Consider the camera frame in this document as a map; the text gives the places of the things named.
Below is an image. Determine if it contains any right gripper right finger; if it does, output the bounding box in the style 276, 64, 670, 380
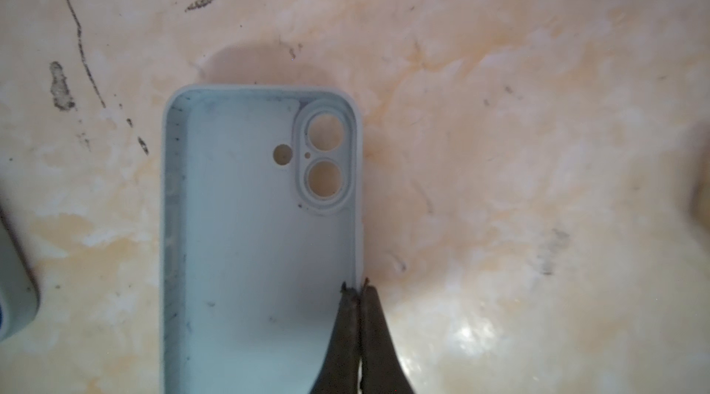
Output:
360, 279, 414, 394

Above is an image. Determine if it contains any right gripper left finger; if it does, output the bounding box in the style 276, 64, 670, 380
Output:
311, 282, 361, 393

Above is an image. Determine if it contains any light blue case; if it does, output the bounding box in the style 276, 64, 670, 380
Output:
160, 84, 364, 393

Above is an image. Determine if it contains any light blue case mid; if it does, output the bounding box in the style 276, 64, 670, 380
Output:
0, 211, 40, 340

